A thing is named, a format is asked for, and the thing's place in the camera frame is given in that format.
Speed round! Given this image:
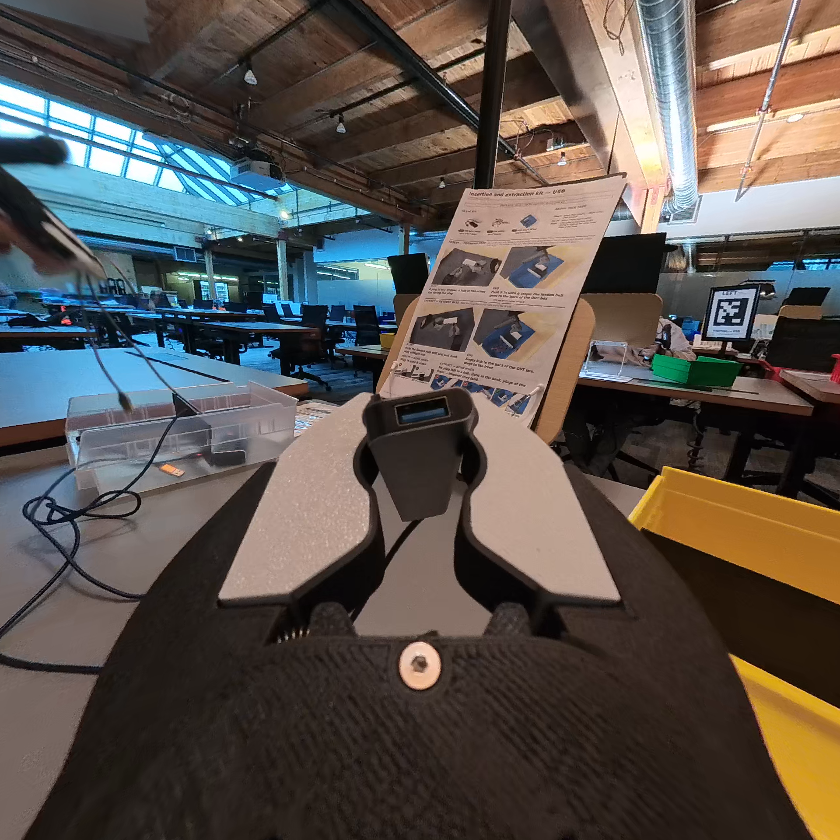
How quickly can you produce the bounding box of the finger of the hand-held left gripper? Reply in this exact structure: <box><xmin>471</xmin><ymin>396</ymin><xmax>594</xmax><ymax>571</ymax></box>
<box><xmin>0</xmin><ymin>168</ymin><xmax>106</xmax><ymax>277</ymax></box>

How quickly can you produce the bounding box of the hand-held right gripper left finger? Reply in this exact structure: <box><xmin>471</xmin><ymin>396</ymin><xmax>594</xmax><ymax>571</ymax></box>
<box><xmin>218</xmin><ymin>392</ymin><xmax>388</xmax><ymax>607</ymax></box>

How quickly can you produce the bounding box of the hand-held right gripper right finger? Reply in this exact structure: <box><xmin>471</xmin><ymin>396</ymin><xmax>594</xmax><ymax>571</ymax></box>
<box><xmin>453</xmin><ymin>394</ymin><xmax>622</xmax><ymax>611</ymax></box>

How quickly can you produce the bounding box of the blue braided usb cable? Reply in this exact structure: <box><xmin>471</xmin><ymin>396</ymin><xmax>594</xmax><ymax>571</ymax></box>
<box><xmin>0</xmin><ymin>269</ymin><xmax>200</xmax><ymax>677</ymax></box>

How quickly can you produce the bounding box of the yellow plastic bin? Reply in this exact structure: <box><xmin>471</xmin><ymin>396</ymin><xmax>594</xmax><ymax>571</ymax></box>
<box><xmin>628</xmin><ymin>466</ymin><xmax>840</xmax><ymax>840</ymax></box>

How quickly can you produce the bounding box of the clear plastic bin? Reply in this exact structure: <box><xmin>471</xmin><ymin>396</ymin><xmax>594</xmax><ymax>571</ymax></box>
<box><xmin>66</xmin><ymin>381</ymin><xmax>300</xmax><ymax>497</ymax></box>

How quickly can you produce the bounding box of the black mesh office chair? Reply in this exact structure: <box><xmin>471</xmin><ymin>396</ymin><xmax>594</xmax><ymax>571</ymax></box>
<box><xmin>280</xmin><ymin>305</ymin><xmax>337</xmax><ymax>384</ymax></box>

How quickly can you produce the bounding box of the green plastic tray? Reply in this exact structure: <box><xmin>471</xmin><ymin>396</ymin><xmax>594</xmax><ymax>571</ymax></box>
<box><xmin>653</xmin><ymin>352</ymin><xmax>744</xmax><ymax>391</ymax></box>

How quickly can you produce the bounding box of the black monitor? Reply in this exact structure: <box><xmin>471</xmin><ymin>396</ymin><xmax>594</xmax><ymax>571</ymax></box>
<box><xmin>582</xmin><ymin>233</ymin><xmax>668</xmax><ymax>296</ymax></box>

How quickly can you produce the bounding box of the black white marker tag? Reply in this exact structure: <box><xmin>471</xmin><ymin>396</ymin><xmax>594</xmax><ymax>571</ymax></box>
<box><xmin>703</xmin><ymin>285</ymin><xmax>762</xmax><ymax>345</ymax></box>

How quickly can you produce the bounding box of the illustrated instruction board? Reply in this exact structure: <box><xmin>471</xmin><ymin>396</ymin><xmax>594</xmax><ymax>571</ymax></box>
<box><xmin>378</xmin><ymin>175</ymin><xmax>631</xmax><ymax>447</ymax></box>

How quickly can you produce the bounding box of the black vertical pole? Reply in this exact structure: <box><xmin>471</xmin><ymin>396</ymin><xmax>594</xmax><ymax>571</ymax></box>
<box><xmin>473</xmin><ymin>0</ymin><xmax>515</xmax><ymax>191</ymax></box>

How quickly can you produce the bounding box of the silver ventilation duct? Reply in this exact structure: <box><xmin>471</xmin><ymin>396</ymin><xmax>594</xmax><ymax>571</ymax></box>
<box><xmin>637</xmin><ymin>0</ymin><xmax>703</xmax><ymax>221</ymax></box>

